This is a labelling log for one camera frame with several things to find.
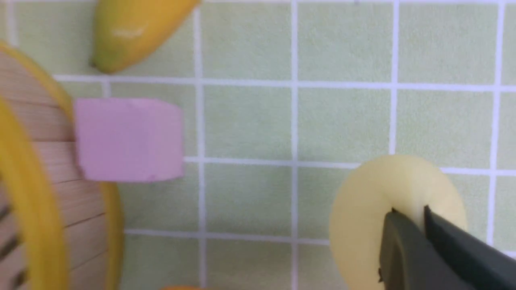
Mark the pale yellow bun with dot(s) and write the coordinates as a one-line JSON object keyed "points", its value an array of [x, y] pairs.
{"points": [[405, 183]]}

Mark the pink cube block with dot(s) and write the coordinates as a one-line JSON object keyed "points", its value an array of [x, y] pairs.
{"points": [[129, 140]]}

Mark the yellow toy banana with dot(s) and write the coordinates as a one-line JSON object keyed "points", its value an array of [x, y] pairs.
{"points": [[125, 32]]}

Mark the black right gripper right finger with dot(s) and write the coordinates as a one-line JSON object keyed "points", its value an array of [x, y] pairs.
{"points": [[479, 265]]}

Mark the green checkered tablecloth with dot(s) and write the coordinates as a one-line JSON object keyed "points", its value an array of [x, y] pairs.
{"points": [[282, 98]]}

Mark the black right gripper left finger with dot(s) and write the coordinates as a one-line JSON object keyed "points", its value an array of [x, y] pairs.
{"points": [[408, 260]]}

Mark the bamboo steamer tray yellow rim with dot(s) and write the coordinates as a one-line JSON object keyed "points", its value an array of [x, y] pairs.
{"points": [[59, 231]]}

